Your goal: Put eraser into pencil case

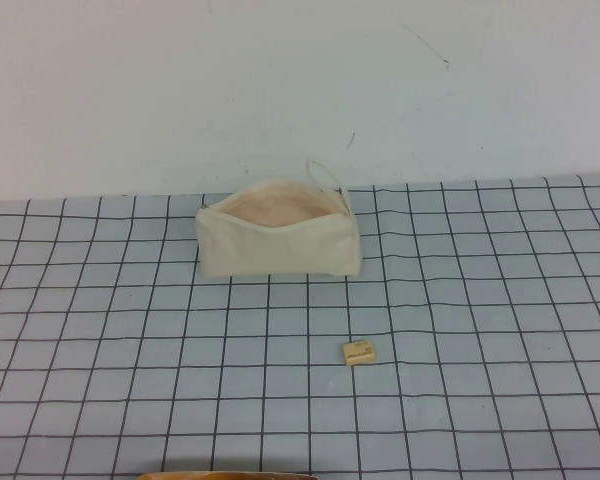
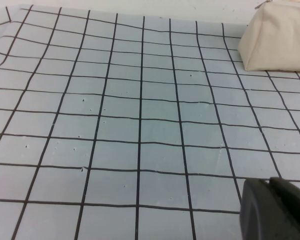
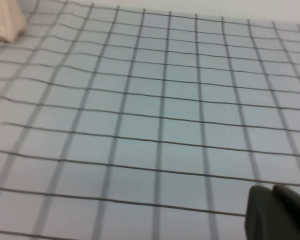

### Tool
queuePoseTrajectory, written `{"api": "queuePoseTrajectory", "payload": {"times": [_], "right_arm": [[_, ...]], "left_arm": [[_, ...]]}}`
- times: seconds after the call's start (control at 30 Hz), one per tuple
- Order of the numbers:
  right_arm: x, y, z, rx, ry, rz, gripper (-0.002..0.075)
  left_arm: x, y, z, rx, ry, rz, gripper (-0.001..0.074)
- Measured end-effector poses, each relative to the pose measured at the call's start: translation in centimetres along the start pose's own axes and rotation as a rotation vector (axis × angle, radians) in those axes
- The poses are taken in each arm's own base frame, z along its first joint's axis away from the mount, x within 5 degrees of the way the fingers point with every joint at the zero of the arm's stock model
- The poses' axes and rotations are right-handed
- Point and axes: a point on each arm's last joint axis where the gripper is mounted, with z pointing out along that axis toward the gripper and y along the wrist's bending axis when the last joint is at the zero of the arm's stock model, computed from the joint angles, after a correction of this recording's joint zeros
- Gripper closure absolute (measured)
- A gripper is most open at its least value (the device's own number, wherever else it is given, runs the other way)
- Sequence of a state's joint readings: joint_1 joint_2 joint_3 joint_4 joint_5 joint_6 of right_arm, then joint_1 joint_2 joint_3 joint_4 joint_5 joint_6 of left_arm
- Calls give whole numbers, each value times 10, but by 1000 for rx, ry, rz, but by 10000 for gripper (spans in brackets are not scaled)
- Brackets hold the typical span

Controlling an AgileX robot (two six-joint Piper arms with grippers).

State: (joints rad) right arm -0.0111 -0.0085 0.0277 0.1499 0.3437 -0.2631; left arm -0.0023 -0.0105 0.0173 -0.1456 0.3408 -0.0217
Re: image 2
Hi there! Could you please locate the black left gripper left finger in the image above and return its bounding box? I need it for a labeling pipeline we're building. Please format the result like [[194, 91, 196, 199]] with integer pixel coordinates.
[[239, 177, 286, 240]]

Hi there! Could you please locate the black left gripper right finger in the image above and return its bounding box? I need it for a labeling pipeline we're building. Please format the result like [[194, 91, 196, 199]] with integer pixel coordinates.
[[269, 176, 300, 240]]

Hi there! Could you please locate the cream fabric pencil case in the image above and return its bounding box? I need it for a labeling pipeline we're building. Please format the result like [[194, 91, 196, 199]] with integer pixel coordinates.
[[237, 0, 300, 73]]

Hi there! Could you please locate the grey grid-patterned tablecloth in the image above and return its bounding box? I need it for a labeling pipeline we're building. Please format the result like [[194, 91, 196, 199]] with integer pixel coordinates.
[[0, 6, 300, 240]]

